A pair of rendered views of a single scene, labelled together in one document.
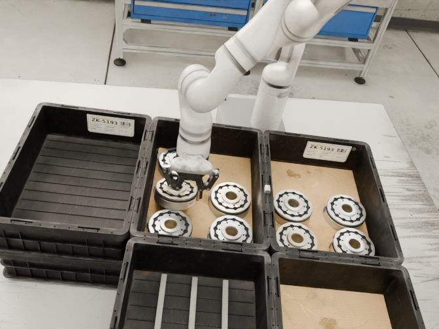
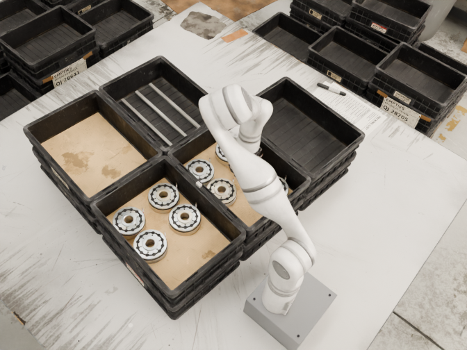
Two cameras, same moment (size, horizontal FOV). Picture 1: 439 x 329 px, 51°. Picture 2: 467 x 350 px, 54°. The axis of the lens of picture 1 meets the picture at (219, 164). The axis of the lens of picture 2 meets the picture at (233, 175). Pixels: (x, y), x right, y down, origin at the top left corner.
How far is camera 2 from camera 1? 1.62 m
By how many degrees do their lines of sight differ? 75
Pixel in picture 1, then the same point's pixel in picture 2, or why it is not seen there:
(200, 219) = (224, 173)
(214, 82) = not seen: hidden behind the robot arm
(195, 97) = not seen: hidden behind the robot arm
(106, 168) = (301, 160)
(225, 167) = (251, 219)
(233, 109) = (312, 290)
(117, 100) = (400, 251)
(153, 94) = (395, 283)
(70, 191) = (295, 136)
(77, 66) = not seen: outside the picture
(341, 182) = (171, 280)
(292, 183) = (202, 246)
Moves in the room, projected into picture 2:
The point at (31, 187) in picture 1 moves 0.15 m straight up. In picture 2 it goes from (311, 123) to (320, 96)
